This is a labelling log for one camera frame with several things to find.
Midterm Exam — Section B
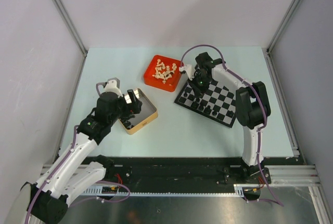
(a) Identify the black and white chessboard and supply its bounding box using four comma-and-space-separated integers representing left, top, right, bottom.
174, 81, 236, 128

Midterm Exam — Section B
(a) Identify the pile of black chess pieces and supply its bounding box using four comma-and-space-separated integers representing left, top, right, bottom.
119, 114, 135, 129

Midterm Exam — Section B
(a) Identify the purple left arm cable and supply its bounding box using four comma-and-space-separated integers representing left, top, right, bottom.
25, 82, 131, 223

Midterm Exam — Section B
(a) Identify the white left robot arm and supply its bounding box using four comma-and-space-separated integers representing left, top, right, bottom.
22, 88, 142, 223

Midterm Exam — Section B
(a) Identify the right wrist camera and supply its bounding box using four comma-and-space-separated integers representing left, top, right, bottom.
179, 64, 195, 81

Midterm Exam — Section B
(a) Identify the red plastic tray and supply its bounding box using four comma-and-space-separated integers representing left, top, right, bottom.
143, 55, 181, 92

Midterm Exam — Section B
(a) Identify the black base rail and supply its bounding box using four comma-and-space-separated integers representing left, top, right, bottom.
85, 156, 271, 187

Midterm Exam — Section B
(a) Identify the pile of white chess pieces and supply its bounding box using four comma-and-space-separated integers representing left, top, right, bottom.
152, 59, 177, 84

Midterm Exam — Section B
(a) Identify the gold metal tin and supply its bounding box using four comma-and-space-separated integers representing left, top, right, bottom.
119, 88, 158, 135

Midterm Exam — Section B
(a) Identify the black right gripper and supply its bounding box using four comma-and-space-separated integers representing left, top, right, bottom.
187, 73, 212, 98

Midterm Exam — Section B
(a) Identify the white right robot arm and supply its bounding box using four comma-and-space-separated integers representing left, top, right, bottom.
179, 52, 271, 183

